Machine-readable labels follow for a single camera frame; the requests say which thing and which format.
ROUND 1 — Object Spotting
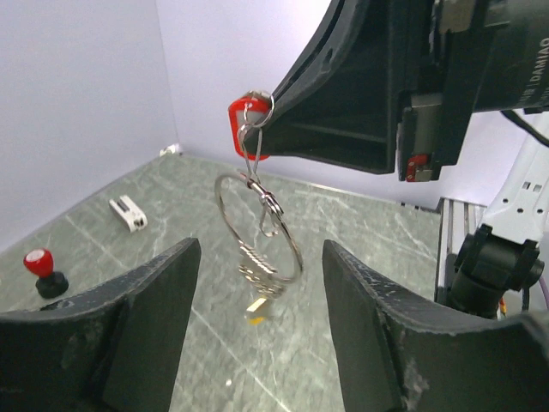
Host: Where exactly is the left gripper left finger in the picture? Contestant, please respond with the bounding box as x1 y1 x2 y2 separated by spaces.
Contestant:
1 238 202 411

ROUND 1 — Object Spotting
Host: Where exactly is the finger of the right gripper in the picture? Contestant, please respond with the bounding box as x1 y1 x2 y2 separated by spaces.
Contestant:
252 0 412 174

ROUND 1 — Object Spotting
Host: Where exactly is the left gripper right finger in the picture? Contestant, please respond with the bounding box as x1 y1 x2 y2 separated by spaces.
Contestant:
322 240 548 411

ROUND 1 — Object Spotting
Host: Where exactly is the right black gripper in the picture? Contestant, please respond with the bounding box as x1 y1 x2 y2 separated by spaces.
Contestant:
397 1 548 182

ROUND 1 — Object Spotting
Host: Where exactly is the red key tag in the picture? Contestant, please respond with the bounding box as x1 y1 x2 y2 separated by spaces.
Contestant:
228 90 275 161

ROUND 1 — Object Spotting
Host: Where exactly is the large metal keyring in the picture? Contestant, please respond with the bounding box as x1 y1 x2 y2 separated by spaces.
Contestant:
214 148 304 300

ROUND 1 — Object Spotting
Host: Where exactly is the yellow key tag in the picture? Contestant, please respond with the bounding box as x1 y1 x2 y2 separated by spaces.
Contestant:
245 297 273 325

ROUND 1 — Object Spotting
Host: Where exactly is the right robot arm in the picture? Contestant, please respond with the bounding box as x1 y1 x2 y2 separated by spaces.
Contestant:
242 1 548 318

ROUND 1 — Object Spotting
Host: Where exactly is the red black stamp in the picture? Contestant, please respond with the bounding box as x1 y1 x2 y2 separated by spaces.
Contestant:
23 248 69 300

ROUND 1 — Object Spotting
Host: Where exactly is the white usb adapter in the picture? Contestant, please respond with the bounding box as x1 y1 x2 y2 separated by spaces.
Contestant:
109 195 148 233

